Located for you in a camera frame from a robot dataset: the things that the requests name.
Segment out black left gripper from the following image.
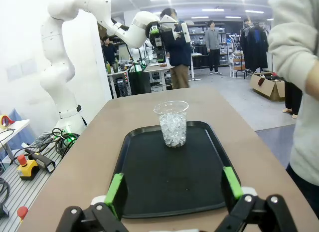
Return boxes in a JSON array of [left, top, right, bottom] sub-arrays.
[[160, 24, 182, 46]]

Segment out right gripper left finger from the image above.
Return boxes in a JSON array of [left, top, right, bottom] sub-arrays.
[[55, 172, 130, 232]]

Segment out person's left hand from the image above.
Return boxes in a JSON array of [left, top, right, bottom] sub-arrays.
[[305, 57, 319, 99]]

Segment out person's left forearm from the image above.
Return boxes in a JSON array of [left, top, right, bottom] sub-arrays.
[[268, 29, 315, 90]]

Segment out rack of dark clothes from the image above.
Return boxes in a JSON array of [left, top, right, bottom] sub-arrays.
[[239, 23, 271, 79]]

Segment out small white side table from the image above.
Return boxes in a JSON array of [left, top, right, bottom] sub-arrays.
[[0, 118, 31, 165]]

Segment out red push button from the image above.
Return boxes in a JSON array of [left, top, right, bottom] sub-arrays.
[[16, 206, 29, 224]]

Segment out white standing desk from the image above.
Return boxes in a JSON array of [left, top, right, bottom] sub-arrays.
[[107, 63, 175, 99]]

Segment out storage shelf with bins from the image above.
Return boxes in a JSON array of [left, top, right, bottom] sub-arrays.
[[186, 21, 230, 68]]

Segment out black floor cable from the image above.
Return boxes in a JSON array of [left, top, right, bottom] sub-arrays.
[[0, 177, 10, 218]]

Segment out grey cable bundle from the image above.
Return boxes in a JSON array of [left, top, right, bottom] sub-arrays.
[[32, 127, 80, 158]]

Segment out bystander in black top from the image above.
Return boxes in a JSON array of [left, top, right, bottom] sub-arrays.
[[101, 36, 118, 68]]

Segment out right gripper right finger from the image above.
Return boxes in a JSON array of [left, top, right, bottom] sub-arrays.
[[215, 166, 301, 232]]

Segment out bystander in black trousers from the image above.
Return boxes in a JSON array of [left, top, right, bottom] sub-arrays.
[[282, 79, 304, 120]]

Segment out white wire shelf cart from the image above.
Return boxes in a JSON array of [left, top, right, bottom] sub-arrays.
[[228, 51, 247, 78]]

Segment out black computer case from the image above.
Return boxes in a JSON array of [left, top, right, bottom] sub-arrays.
[[128, 69, 152, 95]]

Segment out black plastic serving tray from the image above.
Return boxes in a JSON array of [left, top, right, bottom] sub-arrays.
[[109, 120, 241, 220]]

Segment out aluminium rail platform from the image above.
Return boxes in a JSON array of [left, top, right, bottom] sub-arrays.
[[0, 132, 83, 232]]

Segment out red yellow tape roll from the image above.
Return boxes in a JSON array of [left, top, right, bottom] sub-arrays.
[[0, 114, 16, 130]]

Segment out bystander in navy jacket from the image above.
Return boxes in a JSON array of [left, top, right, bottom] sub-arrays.
[[159, 7, 192, 90]]

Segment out person in light grey sweater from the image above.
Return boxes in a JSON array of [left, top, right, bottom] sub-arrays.
[[268, 0, 319, 213]]

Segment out open cardboard box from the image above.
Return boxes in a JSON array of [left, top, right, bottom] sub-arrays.
[[250, 71, 286, 102]]

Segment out bystander in grey shirt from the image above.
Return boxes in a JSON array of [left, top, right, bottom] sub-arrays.
[[204, 19, 223, 75]]

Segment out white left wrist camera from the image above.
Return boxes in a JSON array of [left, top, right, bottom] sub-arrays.
[[159, 13, 179, 25]]

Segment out black handheld enabling device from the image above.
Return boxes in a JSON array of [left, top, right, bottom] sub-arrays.
[[23, 147, 56, 173]]

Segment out yellow emergency stop box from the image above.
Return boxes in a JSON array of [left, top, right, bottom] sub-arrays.
[[16, 154, 40, 181]]

